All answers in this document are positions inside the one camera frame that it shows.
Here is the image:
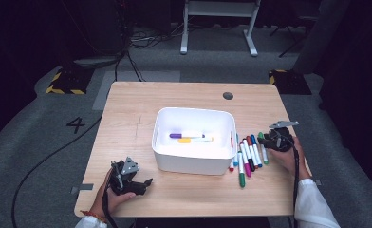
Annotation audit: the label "long black floor cable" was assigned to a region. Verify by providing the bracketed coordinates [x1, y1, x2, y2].
[11, 117, 102, 228]

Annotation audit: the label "white metal desk frame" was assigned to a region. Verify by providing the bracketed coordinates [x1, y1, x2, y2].
[179, 0, 262, 58]

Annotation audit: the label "red capped white marker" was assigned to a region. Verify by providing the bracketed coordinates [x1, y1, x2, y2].
[229, 132, 235, 174]

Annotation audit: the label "short black floor cable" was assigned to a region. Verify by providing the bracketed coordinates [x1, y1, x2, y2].
[114, 50, 145, 83]

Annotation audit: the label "dark round stand base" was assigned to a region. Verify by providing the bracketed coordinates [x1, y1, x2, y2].
[73, 55, 125, 69]

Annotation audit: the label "tangle of black cables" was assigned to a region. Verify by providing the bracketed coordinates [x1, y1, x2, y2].
[128, 22, 188, 50]

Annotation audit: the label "magenta capped white marker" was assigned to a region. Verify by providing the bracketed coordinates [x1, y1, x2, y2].
[239, 142, 252, 179]

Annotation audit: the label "dark green capped white marker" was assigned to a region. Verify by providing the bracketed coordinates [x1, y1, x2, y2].
[236, 151, 247, 188]

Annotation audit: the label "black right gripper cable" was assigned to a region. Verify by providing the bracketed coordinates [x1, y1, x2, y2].
[288, 145, 302, 228]

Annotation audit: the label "red beaded bracelet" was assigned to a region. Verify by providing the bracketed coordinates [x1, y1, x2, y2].
[79, 209, 107, 224]

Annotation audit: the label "black yellow striped floor plate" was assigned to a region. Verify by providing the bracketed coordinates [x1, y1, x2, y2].
[45, 66, 95, 95]
[268, 69, 312, 96]

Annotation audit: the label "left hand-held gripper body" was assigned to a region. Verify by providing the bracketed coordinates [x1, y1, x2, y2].
[107, 156, 147, 197]

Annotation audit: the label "dark blue capped white marker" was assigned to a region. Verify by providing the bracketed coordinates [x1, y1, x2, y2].
[250, 134, 264, 168]

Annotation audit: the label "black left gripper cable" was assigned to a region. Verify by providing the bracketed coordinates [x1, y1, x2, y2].
[102, 186, 119, 228]

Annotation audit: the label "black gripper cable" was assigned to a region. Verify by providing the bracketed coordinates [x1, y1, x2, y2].
[102, 186, 119, 228]
[288, 145, 302, 228]

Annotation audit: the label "white plastic bin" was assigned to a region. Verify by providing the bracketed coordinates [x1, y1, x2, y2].
[151, 106, 238, 176]

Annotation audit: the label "light green capped white marker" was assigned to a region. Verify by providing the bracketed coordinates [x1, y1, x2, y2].
[257, 131, 270, 165]

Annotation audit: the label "light blue capped white marker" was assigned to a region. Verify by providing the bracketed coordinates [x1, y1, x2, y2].
[232, 133, 241, 168]

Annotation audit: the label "yellow capped white marker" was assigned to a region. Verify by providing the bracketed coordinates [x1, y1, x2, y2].
[177, 136, 214, 144]

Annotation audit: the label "grey curtain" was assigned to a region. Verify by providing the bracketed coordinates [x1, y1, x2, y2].
[291, 0, 353, 75]

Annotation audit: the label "person's right hand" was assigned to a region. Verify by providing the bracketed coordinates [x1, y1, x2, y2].
[269, 136, 312, 182]

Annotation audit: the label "brown capped white marker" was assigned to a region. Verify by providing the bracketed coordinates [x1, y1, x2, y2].
[246, 136, 260, 169]

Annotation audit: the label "person's left hand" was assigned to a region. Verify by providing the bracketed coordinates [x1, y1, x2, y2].
[90, 170, 137, 219]

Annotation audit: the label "black capped white marker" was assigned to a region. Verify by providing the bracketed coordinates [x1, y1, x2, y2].
[242, 139, 256, 173]

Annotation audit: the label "purple capped white marker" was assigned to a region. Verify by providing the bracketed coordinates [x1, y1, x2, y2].
[169, 132, 206, 140]

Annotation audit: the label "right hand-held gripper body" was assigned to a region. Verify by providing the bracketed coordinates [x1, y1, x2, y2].
[269, 119, 300, 153]

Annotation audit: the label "black stand legs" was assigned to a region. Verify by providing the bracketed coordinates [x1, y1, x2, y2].
[269, 15, 321, 59]

